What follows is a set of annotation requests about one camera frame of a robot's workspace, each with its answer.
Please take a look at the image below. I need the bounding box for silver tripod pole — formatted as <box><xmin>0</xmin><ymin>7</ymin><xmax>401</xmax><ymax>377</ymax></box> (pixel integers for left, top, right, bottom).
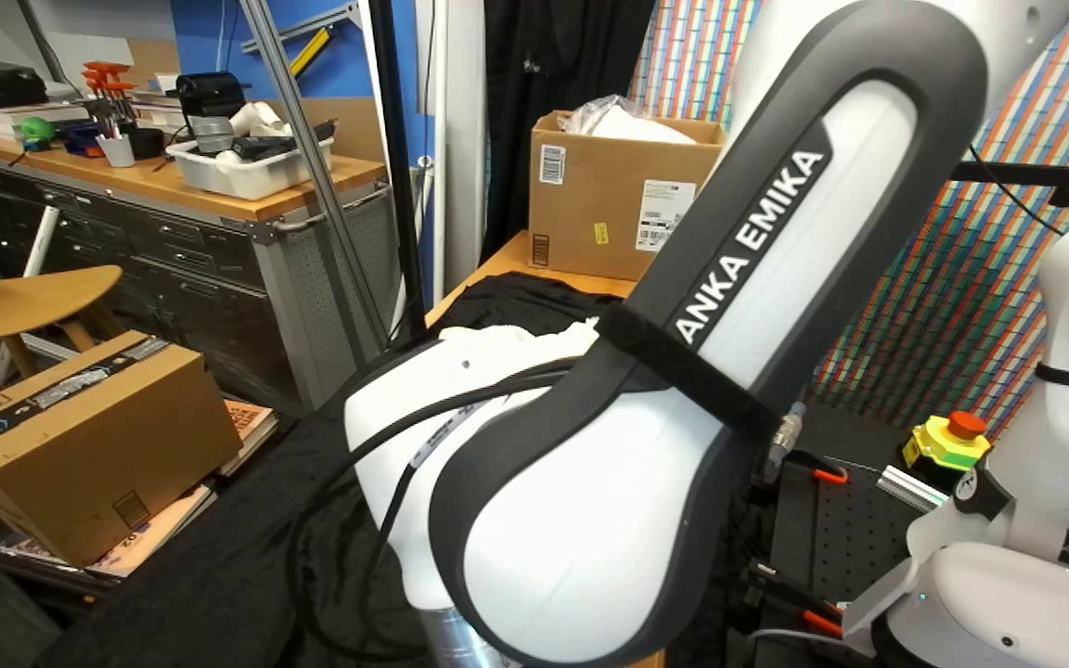
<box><xmin>242</xmin><ymin>0</ymin><xmax>390</xmax><ymax>365</ymax></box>

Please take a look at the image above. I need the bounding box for black table cloth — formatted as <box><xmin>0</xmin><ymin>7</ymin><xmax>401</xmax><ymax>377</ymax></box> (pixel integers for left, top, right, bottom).
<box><xmin>38</xmin><ymin>272</ymin><xmax>761</xmax><ymax>668</ymax></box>

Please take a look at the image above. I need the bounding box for white plastic tray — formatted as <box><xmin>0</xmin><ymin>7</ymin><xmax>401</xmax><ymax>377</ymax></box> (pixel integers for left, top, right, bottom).
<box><xmin>166</xmin><ymin>142</ymin><xmax>312</xmax><ymax>201</ymax></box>

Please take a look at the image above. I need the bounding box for wooden workbench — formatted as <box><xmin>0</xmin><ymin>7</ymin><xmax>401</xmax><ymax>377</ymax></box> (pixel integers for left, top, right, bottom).
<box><xmin>0</xmin><ymin>144</ymin><xmax>398</xmax><ymax>393</ymax></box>

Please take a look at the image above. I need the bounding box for wooden stool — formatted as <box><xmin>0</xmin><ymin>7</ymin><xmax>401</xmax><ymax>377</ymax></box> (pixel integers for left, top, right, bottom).
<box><xmin>0</xmin><ymin>264</ymin><xmax>122</xmax><ymax>373</ymax></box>

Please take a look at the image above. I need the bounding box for cardboard box behind table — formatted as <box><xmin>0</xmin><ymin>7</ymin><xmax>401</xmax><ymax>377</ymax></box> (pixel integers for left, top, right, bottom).
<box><xmin>529</xmin><ymin>110</ymin><xmax>724</xmax><ymax>281</ymax></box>

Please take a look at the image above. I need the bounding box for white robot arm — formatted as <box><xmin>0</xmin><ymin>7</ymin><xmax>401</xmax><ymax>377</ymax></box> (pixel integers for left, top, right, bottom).
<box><xmin>346</xmin><ymin>0</ymin><xmax>1069</xmax><ymax>668</ymax></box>

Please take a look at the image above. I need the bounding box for emergency stop button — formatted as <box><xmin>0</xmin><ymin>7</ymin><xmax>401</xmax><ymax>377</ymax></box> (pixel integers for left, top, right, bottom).
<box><xmin>904</xmin><ymin>409</ymin><xmax>990</xmax><ymax>472</ymax></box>

